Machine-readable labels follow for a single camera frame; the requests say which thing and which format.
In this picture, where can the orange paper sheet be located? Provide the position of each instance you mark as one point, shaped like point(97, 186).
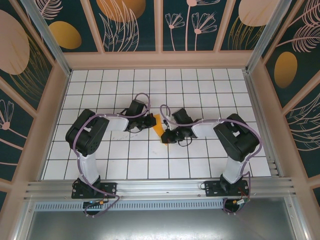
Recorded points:
point(158, 125)

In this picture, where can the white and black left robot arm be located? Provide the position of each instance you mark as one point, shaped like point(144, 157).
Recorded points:
point(87, 135)

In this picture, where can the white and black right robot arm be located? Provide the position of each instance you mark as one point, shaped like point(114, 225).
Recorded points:
point(237, 140)

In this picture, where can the shiny metal sheet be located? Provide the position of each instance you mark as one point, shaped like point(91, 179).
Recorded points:
point(160, 225)

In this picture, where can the circuit board with yellow connector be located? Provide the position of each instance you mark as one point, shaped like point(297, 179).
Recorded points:
point(240, 201)
point(101, 202)

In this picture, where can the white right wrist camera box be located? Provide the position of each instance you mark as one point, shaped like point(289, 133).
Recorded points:
point(170, 121)

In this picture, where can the aluminium mounting rail beam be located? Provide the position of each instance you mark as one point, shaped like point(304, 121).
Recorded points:
point(160, 186)

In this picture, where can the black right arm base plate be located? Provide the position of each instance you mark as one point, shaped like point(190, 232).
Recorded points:
point(212, 188)

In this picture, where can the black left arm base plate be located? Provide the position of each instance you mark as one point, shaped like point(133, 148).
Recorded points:
point(110, 188)

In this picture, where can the aluminium side rail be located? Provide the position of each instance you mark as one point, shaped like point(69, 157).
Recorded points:
point(261, 120)

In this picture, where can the aluminium frame post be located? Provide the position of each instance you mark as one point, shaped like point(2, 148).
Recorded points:
point(48, 37)
point(265, 37)

